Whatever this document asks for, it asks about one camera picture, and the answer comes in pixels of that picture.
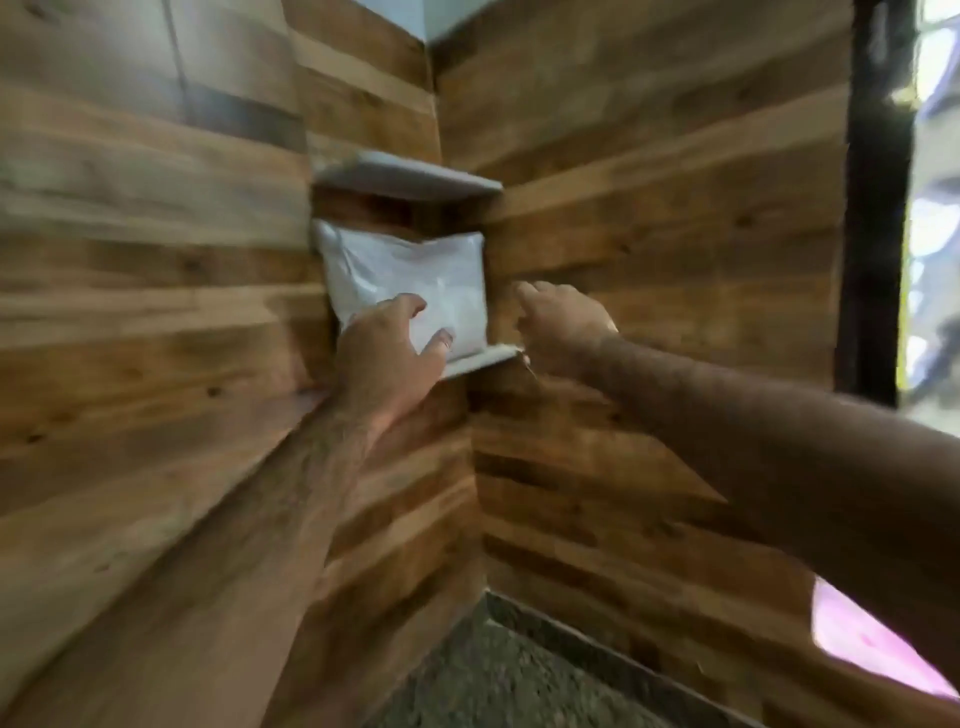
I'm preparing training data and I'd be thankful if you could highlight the person's left hand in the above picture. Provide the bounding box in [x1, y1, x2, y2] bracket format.
[333, 293, 456, 438]

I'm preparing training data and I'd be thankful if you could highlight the person's right hand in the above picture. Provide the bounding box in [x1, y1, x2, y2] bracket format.
[513, 280, 621, 378]

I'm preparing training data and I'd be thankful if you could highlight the white plastic bag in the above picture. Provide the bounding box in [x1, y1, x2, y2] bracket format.
[312, 219, 490, 360]

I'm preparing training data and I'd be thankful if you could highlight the person's right forearm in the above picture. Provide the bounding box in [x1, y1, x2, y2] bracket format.
[577, 330, 960, 680]

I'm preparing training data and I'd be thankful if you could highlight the person's left forearm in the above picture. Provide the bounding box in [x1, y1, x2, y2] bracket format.
[0, 397, 391, 728]

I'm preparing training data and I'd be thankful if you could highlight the white corner shelf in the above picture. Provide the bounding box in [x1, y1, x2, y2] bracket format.
[312, 150, 505, 204]
[441, 342, 525, 379]

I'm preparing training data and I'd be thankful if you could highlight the bright window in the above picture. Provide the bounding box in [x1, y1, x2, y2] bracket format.
[895, 0, 960, 415]

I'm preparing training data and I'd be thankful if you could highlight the pink garment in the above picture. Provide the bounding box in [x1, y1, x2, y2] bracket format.
[812, 576, 960, 704]

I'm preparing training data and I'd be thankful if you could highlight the dark door frame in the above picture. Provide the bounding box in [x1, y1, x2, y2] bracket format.
[834, 0, 921, 410]

